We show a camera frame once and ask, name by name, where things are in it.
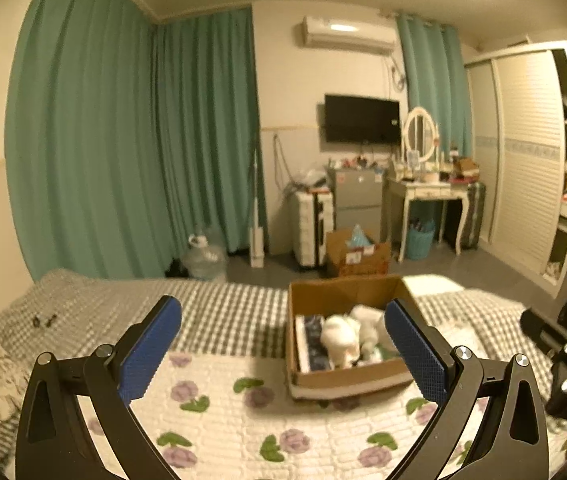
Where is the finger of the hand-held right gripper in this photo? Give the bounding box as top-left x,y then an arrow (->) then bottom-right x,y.
519,307 -> 567,357

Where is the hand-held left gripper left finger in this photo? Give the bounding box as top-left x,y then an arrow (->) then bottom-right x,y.
15,295 -> 184,480

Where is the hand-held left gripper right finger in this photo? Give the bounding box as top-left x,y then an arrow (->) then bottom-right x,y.
383,298 -> 551,480

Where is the white plush toy green bow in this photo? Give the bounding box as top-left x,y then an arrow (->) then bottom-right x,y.
320,314 -> 363,370

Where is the large cardboard box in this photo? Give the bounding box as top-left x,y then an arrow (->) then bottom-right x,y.
286,274 -> 433,402

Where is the clear water jug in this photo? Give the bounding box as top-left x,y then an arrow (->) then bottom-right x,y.
180,233 -> 229,284

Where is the small brown cardboard box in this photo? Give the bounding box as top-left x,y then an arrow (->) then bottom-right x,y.
324,226 -> 393,279

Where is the blue plastic basket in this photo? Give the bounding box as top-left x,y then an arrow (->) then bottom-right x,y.
405,221 -> 437,261

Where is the white floral quilt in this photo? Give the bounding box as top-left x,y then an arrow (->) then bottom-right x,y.
61,347 -> 567,480

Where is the dark checked suitcase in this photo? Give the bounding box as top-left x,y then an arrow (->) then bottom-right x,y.
462,181 -> 487,252

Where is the white sliding-door wardrobe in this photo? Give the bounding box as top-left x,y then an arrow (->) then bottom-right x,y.
463,40 -> 567,302

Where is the white dressing table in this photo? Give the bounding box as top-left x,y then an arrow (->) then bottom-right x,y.
382,162 -> 475,264

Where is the grey mini fridge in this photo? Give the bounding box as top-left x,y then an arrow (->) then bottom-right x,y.
325,166 -> 385,242

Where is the white ribbed suitcase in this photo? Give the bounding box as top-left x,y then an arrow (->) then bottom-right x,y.
290,189 -> 337,267

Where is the clear plastic bag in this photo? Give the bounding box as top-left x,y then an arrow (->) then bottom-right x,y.
292,169 -> 327,194

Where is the white oval vanity mirror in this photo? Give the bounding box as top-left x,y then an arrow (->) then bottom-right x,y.
402,106 -> 440,167

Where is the wide green curtain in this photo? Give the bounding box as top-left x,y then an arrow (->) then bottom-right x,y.
8,0 -> 167,281

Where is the narrow green curtain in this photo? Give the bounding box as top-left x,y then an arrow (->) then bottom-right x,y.
395,11 -> 475,162

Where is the white air conditioner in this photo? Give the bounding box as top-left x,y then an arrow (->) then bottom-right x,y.
301,15 -> 397,54

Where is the black wall television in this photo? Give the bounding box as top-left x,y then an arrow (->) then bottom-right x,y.
323,93 -> 401,145

